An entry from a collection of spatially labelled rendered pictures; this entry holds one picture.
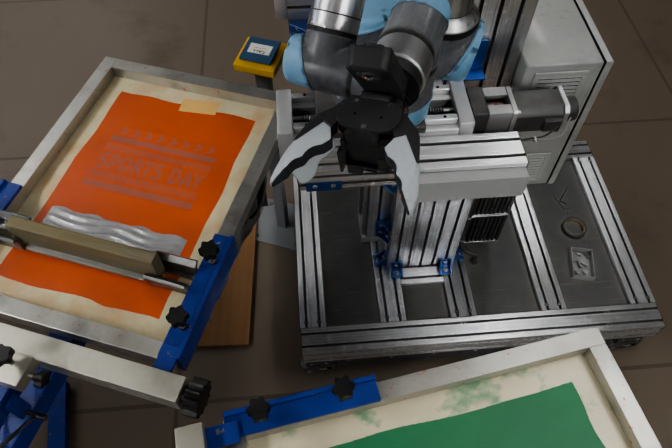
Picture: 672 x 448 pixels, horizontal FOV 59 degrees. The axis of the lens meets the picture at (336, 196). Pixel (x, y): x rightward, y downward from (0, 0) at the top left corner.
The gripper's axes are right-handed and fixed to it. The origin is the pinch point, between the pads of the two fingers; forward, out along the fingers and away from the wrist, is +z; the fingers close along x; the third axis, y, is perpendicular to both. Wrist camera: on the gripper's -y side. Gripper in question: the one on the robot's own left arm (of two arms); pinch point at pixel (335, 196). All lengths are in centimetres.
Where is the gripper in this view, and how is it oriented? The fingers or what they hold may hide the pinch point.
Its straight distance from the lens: 59.3
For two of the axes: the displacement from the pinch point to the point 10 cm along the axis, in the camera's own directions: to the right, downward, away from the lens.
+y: 1.3, 6.1, 7.8
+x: -9.3, -1.9, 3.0
